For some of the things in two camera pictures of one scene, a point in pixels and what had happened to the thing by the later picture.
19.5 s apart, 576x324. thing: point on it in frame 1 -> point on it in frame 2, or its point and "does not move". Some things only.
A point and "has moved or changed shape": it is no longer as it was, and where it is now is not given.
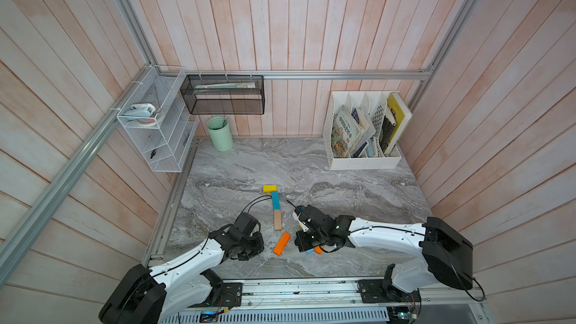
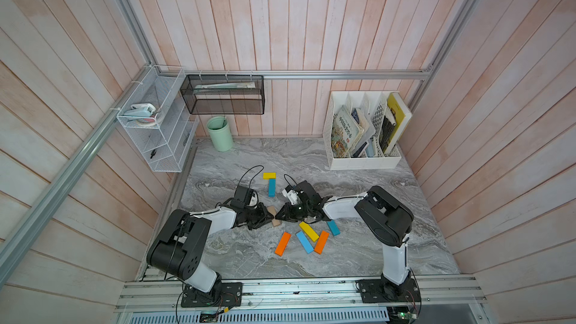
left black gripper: [259, 247] -> [264, 217]
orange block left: [281, 244] does not move
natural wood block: [277, 217] has moved or changed shape
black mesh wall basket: [224, 94] does not move
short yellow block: [269, 188] -> [269, 175]
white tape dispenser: [144, 114] does not move
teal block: [276, 200] -> [271, 187]
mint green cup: [219, 130] does not move
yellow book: [399, 115] does not move
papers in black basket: [233, 85] does not move
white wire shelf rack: [160, 117] does not move
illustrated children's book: [346, 132] does not move
